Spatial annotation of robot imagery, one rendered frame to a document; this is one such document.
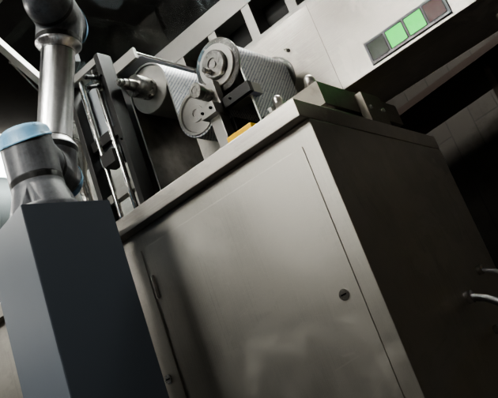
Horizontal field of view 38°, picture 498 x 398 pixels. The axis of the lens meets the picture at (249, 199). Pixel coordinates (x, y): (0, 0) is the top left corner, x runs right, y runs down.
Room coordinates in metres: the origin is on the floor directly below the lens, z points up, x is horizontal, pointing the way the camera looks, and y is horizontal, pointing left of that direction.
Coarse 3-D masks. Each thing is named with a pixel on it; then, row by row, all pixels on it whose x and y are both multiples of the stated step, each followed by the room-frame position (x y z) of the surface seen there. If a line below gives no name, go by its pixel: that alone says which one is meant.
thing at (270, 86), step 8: (248, 72) 1.70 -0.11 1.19; (256, 72) 1.73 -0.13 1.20; (248, 80) 1.69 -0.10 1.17; (256, 80) 1.72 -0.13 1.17; (264, 80) 1.75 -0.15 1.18; (272, 80) 1.78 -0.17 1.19; (280, 80) 1.82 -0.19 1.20; (264, 88) 1.73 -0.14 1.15; (272, 88) 1.77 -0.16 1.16; (280, 88) 1.80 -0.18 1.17; (288, 88) 1.84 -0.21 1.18; (256, 96) 1.69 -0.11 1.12; (264, 96) 1.72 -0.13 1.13; (272, 96) 1.75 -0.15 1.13; (288, 96) 1.82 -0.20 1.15; (256, 104) 1.68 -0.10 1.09; (264, 104) 1.71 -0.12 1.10; (272, 104) 1.74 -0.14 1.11; (264, 112) 1.70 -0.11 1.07
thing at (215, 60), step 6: (210, 54) 1.69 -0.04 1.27; (216, 54) 1.68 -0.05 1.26; (222, 54) 1.67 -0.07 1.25; (204, 60) 1.70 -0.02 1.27; (210, 60) 1.70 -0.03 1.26; (216, 60) 1.69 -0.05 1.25; (222, 60) 1.67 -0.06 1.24; (204, 66) 1.71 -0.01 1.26; (210, 66) 1.69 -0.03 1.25; (216, 66) 1.69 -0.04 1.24; (222, 66) 1.68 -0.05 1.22; (216, 72) 1.69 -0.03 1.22; (222, 72) 1.69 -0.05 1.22; (210, 78) 1.71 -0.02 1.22; (216, 78) 1.71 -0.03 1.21
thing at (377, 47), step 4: (380, 36) 1.80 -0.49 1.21; (376, 40) 1.80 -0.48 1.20; (380, 40) 1.80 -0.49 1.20; (384, 40) 1.79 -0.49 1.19; (368, 44) 1.82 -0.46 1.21; (372, 44) 1.81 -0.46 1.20; (376, 44) 1.81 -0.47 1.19; (380, 44) 1.80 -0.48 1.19; (384, 44) 1.80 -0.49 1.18; (368, 48) 1.82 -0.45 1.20; (372, 48) 1.81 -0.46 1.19; (376, 48) 1.81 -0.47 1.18; (380, 48) 1.80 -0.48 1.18; (384, 48) 1.80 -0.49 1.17; (372, 52) 1.82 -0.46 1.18; (376, 52) 1.81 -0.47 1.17; (380, 52) 1.81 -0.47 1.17; (384, 52) 1.80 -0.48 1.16; (372, 56) 1.82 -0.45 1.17; (376, 56) 1.81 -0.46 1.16
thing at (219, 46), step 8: (208, 48) 1.70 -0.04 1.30; (216, 48) 1.69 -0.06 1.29; (224, 48) 1.68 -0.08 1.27; (232, 56) 1.67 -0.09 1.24; (200, 64) 1.73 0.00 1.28; (232, 64) 1.68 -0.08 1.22; (200, 72) 1.73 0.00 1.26; (240, 72) 1.71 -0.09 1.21; (208, 80) 1.72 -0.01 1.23; (216, 80) 1.71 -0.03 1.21; (224, 80) 1.70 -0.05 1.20; (240, 80) 1.73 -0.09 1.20; (232, 88) 1.75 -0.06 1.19
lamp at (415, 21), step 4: (416, 12) 1.73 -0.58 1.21; (420, 12) 1.73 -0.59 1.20; (412, 16) 1.74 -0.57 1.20; (416, 16) 1.73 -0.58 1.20; (420, 16) 1.73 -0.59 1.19; (404, 20) 1.75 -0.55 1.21; (408, 20) 1.75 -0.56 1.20; (412, 20) 1.74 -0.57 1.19; (416, 20) 1.74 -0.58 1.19; (420, 20) 1.73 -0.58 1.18; (408, 24) 1.75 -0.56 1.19; (412, 24) 1.74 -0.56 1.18; (416, 24) 1.74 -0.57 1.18; (420, 24) 1.73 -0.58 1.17; (424, 24) 1.73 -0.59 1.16; (408, 28) 1.75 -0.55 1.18; (412, 28) 1.75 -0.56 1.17; (416, 28) 1.74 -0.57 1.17; (420, 28) 1.74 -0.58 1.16; (412, 32) 1.75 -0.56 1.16
